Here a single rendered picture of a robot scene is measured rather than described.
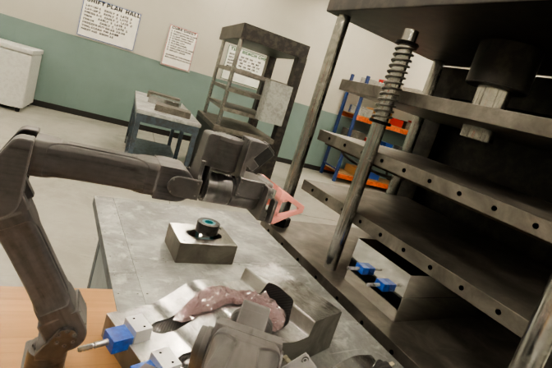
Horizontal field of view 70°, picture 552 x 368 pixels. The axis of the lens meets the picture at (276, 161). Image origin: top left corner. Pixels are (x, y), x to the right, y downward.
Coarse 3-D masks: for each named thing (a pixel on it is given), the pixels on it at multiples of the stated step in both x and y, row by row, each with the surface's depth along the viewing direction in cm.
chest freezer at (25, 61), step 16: (0, 48) 556; (16, 48) 561; (32, 48) 595; (0, 64) 560; (16, 64) 567; (32, 64) 585; (0, 80) 566; (16, 80) 572; (32, 80) 609; (0, 96) 570; (16, 96) 577; (32, 96) 634
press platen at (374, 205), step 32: (320, 192) 177; (384, 224) 150; (416, 224) 166; (448, 224) 186; (416, 256) 129; (448, 256) 133; (480, 256) 146; (512, 256) 161; (448, 288) 118; (480, 288) 111; (512, 288) 120; (512, 320) 102
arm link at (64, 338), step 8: (64, 328) 64; (72, 328) 65; (40, 336) 68; (56, 336) 64; (64, 336) 64; (72, 336) 65; (40, 344) 66; (48, 344) 64; (56, 344) 64; (64, 344) 65; (72, 344) 65; (40, 352) 63; (48, 352) 64; (56, 352) 64; (64, 352) 65; (40, 360) 64; (48, 360) 64
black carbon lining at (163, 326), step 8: (264, 288) 105; (272, 288) 104; (280, 288) 103; (272, 296) 105; (280, 296) 103; (288, 296) 101; (280, 304) 103; (288, 304) 101; (288, 312) 99; (160, 320) 86; (168, 320) 87; (176, 320) 87; (288, 320) 97; (160, 328) 84; (168, 328) 85; (176, 328) 85; (184, 360) 77
